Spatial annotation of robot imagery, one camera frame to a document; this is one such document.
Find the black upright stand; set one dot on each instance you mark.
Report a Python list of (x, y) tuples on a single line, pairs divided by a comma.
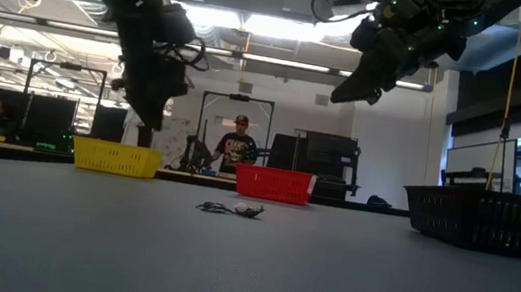
[(504, 148)]

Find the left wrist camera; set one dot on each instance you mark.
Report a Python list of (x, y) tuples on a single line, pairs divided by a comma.
[(175, 24)]

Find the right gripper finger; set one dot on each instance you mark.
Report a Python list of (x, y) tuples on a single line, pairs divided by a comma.
[(356, 85), (362, 98)]

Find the yellow plastic basket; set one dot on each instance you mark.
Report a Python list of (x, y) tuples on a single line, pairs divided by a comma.
[(117, 160)]

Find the black table frame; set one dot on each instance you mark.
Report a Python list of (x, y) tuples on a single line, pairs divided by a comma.
[(12, 154)]

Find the grey ceiling air unit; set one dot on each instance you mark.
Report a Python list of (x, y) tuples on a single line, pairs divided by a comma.
[(300, 0)]

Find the white board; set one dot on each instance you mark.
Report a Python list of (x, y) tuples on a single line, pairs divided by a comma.
[(172, 137)]

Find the black background robot arm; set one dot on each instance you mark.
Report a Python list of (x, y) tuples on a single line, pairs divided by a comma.
[(196, 155)]

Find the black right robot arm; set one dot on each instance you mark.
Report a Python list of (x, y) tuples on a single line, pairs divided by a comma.
[(460, 6)]

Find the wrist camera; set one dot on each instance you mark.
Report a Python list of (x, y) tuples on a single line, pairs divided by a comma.
[(175, 24), (365, 35)]

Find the long ceiling light strip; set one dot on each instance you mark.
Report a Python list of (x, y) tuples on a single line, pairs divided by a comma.
[(276, 61)]

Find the white hanging coat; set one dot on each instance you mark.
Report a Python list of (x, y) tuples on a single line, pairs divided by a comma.
[(130, 131)]

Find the bright ceiling light panel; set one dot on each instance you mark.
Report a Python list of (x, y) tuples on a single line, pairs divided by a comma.
[(266, 26)]

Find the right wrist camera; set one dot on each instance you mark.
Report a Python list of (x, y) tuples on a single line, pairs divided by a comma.
[(365, 35)]

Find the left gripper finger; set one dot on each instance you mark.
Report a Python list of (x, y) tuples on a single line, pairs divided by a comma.
[(154, 112)]

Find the white plastic bone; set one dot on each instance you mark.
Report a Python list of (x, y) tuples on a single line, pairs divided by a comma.
[(241, 207)]

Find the black chair back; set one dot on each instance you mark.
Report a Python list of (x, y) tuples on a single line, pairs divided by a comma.
[(282, 151)]

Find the black metal frame rig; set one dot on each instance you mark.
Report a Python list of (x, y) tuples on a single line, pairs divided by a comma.
[(69, 66), (239, 97)]

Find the black plastic basket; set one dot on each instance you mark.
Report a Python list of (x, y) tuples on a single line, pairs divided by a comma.
[(482, 220)]

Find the small black object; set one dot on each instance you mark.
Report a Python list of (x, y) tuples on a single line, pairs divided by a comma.
[(378, 201)]

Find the black equipment cabinet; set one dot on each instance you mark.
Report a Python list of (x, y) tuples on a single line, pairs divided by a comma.
[(328, 165)]

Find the red plastic basket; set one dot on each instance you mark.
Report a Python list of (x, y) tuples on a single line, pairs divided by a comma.
[(273, 184)]

